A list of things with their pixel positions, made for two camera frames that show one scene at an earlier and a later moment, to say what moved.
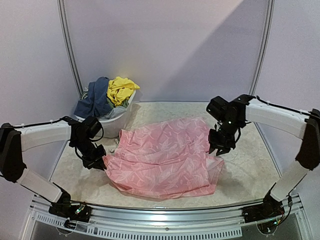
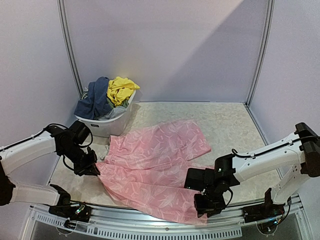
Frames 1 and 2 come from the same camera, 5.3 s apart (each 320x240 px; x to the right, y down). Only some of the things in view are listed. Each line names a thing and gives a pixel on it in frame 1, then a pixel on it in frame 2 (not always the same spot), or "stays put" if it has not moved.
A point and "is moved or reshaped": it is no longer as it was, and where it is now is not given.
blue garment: (97, 104) stays put
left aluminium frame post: (69, 47) stays put
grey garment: (114, 112) stays put
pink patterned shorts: (168, 159) is moved or reshaped
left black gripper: (101, 153) -> (90, 166)
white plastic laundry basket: (115, 127) stays put
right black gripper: (221, 144) -> (208, 203)
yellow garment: (120, 89) stays put
